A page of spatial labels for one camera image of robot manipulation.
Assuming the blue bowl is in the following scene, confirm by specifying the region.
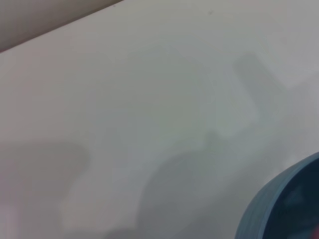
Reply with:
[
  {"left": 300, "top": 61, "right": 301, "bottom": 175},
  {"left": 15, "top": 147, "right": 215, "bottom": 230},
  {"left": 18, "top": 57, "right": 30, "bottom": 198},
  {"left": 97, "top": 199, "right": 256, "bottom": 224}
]
[{"left": 235, "top": 151, "right": 319, "bottom": 239}]

